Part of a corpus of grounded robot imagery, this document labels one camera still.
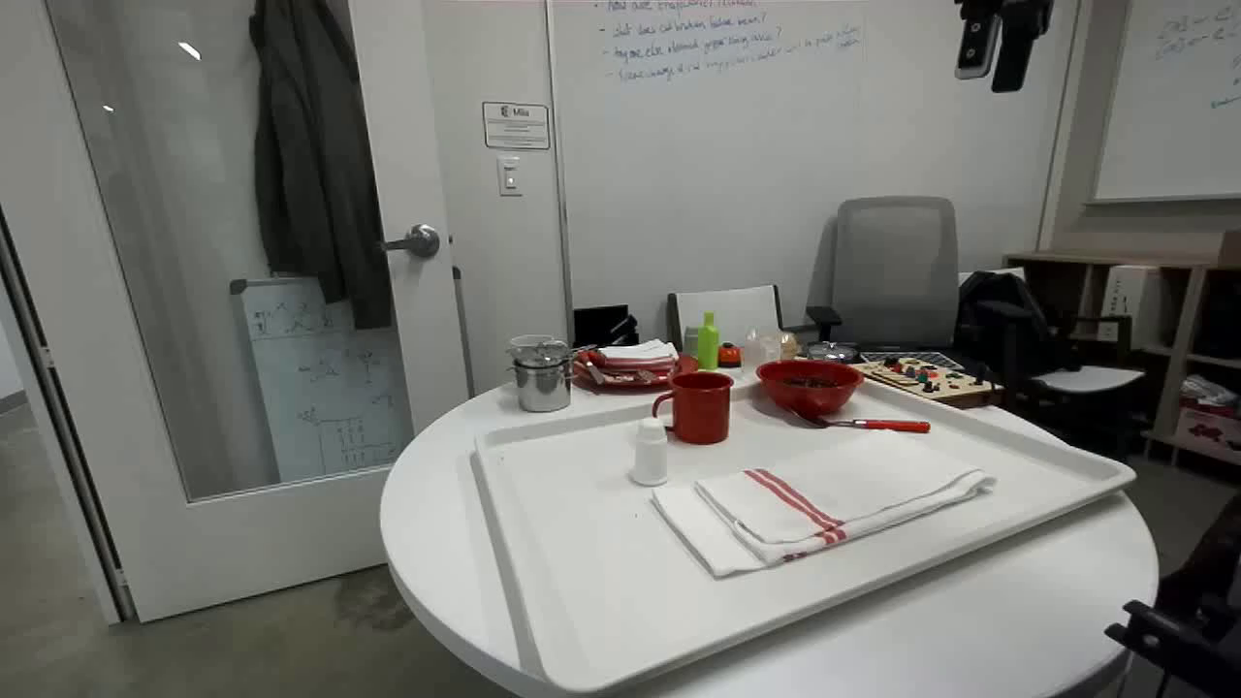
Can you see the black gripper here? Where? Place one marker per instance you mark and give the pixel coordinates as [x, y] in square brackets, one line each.
[1020, 35]

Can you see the white towel with red stripes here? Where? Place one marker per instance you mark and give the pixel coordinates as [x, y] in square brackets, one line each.
[853, 498]

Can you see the gray office chair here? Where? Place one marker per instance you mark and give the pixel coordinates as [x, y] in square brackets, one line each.
[892, 274]

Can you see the black backpack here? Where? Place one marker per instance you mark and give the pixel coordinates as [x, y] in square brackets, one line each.
[1010, 323]

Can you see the wooden shelf unit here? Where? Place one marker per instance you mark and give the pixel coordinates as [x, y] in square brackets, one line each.
[1196, 333]

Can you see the white tablet desk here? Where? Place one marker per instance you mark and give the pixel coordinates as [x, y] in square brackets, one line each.
[1091, 379]

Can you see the wooden board with colourful pieces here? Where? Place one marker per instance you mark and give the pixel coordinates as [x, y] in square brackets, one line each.
[932, 379]

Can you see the white chair back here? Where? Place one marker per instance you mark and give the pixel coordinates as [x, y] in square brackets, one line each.
[738, 313]

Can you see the clear plastic container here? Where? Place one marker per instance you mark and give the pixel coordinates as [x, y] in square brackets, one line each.
[772, 348]

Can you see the red bowl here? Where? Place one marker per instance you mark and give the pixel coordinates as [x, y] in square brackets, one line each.
[809, 384]

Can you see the small orange tomato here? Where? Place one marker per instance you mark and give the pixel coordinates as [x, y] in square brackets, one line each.
[729, 355]

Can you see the green plastic bottle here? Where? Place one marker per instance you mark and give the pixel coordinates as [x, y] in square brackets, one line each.
[706, 341]

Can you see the red mug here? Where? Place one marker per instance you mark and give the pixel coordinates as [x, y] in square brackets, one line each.
[703, 414]

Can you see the white folded napkin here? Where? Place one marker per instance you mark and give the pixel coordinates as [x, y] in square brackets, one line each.
[642, 352]

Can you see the black box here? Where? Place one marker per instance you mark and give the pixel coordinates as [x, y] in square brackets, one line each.
[604, 328]

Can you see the red plate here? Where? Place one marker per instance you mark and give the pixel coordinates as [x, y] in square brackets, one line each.
[622, 374]

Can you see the small white shaker bottle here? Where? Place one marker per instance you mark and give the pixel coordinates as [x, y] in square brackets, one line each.
[650, 454]

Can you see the metal canister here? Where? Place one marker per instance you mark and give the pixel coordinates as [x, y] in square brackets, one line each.
[542, 379]

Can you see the white door with glass pane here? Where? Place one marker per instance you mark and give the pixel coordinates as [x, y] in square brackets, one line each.
[412, 352]

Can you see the large white plastic tray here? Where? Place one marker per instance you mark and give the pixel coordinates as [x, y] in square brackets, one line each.
[606, 584]

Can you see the dark gray hanging jacket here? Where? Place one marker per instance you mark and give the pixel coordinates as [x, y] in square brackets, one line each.
[311, 167]

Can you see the small leaning whiteboard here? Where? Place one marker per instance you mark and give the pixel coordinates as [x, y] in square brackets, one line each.
[322, 389]

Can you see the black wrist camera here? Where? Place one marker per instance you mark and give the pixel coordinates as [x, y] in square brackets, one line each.
[973, 45]

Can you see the framed wall whiteboard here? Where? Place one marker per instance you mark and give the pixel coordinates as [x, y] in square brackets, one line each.
[1178, 102]

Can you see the wall whiteboard with blue writing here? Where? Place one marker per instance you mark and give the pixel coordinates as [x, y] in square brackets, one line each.
[721, 142]

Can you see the white wall sign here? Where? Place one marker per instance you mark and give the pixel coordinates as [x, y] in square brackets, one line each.
[518, 124]

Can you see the white light switch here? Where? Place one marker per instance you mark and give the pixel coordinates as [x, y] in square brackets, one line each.
[511, 174]

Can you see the black metal frame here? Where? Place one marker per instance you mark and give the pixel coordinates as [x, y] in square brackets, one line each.
[1185, 640]

